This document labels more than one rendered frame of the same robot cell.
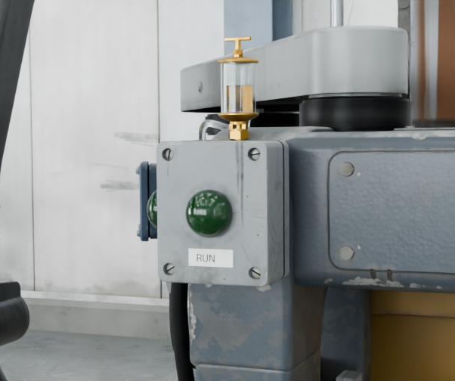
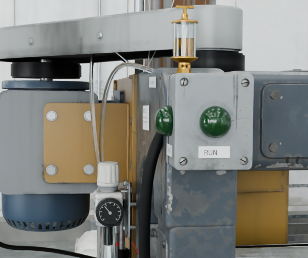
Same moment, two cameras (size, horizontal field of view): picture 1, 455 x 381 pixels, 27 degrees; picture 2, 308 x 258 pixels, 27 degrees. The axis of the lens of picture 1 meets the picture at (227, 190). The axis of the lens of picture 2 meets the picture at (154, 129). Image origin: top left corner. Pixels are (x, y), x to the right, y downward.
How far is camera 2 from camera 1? 37 cm
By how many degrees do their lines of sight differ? 30
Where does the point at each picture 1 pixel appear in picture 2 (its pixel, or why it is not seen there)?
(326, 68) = (205, 31)
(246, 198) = (239, 111)
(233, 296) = (200, 179)
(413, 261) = not seen: outside the picture
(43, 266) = not seen: outside the picture
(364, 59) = (229, 27)
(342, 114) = (217, 61)
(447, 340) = not seen: hidden behind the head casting
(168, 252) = (183, 150)
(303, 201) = not seen: hidden behind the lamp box
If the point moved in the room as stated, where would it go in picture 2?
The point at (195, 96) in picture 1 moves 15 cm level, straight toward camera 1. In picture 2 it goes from (22, 48) to (61, 41)
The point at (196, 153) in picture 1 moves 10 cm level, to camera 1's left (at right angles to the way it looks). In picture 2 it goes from (205, 81) to (107, 79)
